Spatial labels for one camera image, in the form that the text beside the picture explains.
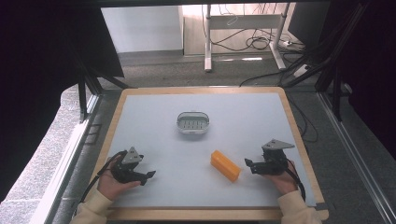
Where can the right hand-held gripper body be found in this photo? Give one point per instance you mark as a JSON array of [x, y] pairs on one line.
[[275, 158]]

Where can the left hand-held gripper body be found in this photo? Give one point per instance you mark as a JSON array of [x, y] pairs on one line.
[[124, 171]]

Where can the person's left hand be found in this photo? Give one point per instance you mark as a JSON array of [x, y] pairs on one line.
[[109, 185]]

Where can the person's right hand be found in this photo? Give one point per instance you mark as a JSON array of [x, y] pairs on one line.
[[285, 182]]

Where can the orange soap bar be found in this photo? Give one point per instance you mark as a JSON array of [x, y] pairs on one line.
[[225, 166]]

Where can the white table mat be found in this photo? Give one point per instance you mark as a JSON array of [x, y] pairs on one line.
[[193, 189]]

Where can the grey floor socket plate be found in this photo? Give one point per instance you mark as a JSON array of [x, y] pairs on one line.
[[92, 134]]

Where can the grey soap dish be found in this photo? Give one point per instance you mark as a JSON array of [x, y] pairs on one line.
[[193, 123]]

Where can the black metal stand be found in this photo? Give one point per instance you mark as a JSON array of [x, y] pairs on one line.
[[336, 90], [82, 99]]

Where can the white power strip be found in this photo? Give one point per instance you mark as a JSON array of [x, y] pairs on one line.
[[300, 71]]

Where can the black curtain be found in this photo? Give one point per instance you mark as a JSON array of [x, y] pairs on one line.
[[373, 62], [37, 77]]

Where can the white partition panel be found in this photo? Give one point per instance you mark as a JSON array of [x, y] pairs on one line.
[[140, 28]]

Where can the white floor rail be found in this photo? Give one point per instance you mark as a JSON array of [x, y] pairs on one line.
[[62, 174]]

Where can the aluminium floor rail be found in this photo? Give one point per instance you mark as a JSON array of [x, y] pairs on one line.
[[358, 161]]

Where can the white desk frame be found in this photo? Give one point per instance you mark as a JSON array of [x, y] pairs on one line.
[[243, 21]]

